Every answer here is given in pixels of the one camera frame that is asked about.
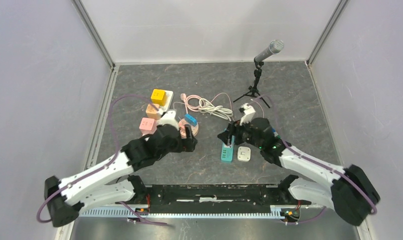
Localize small pink plug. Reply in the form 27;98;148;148
178;119;188;131

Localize white plug adapter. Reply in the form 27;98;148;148
237;146;251;162

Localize black tripod stand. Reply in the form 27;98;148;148
232;61;271;108

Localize pink cube plug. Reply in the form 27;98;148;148
139;117;157;136

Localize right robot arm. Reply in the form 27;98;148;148
217;117;381;226

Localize round pink socket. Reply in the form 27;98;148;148
180;123;199;139

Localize purple cable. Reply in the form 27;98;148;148
36;94;163;227
252;94;379;226

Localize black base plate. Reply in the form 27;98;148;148
126;184;299;214

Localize teal power strip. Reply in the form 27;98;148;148
221;136;235;163

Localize yellow cube plug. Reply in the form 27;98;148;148
150;88;167;106

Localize grey microphone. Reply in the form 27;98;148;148
254;39;285;63

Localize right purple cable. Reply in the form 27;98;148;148
252;94;379;226

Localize white coiled cable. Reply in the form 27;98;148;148
198;97;234;122

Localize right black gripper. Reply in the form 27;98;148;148
216;116;263;150

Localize blue white green block stack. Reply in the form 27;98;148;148
272;128;281;139

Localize orange cube plug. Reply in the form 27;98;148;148
145;103;162;120

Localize pink cable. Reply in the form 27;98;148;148
172;92;265;123

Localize blue plug adapter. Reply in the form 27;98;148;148
184;113;198;127

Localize white power strip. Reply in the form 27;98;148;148
139;88;174;136

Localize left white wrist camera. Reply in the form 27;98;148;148
156;109;179;130

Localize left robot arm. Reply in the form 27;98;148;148
43;124;198;228

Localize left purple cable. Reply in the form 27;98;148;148
36;94;163;227

